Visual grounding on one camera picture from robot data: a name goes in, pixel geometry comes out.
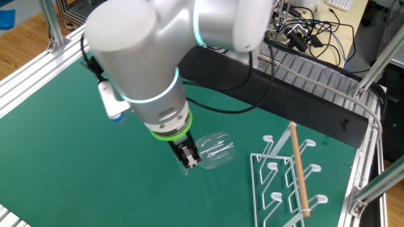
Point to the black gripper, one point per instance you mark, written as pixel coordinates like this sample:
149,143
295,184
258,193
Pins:
183,142

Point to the clear wine glass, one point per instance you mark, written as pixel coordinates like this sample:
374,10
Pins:
217,151

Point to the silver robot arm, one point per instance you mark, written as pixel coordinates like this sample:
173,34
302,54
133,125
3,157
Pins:
142,47

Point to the green table mat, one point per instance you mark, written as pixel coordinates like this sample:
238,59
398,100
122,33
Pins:
63,164

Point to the black mat strip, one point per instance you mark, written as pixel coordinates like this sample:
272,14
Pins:
300,104

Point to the black equipment case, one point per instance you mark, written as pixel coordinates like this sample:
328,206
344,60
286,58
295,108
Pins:
394,126

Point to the light wooden desk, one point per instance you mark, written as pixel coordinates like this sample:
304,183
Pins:
353,19

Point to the white keyboard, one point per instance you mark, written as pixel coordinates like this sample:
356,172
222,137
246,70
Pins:
341,3

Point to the grey metal cabinet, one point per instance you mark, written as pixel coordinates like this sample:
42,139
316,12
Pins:
391,12

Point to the silver wrist camera blue tip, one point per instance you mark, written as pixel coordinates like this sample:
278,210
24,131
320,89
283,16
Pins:
110,104

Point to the black frame cart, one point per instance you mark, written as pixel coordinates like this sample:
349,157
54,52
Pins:
79,12

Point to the aluminium frame post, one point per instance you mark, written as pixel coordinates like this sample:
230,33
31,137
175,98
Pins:
378,186
50,22
378,63

